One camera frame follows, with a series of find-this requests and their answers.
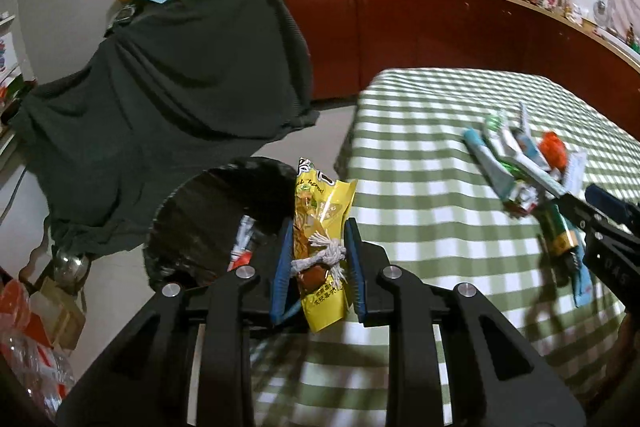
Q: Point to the black-lined trash bin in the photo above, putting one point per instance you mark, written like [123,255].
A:
[200,217]

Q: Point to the teal toothpaste tube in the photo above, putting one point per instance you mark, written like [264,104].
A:
[487,162]

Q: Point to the dark green cloth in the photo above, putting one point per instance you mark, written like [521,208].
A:
[175,82]

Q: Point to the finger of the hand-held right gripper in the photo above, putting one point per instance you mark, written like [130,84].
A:
[607,203]
[575,212]

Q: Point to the red kitchen cabinet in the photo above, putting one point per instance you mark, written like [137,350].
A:
[425,27]

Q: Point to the green gold can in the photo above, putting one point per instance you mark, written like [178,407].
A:
[562,229]

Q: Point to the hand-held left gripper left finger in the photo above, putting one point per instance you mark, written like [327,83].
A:
[281,272]

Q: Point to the red white wrapper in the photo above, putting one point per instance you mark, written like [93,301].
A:
[241,247]

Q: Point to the green checked tablecloth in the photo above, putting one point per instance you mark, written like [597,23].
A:
[425,157]

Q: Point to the red plastic bag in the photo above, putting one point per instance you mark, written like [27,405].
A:
[554,149]

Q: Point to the cardboard box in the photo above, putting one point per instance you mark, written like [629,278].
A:
[62,314]

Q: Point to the yellow snack packet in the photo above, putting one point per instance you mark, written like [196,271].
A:
[320,202]

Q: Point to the dark packet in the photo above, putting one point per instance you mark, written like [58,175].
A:
[122,17]

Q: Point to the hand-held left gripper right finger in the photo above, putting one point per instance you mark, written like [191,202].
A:
[356,272]

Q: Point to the pile of clear plastic bags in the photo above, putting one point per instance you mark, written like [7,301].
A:
[30,357]

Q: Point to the white blue printed packet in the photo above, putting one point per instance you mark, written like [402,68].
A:
[530,167]

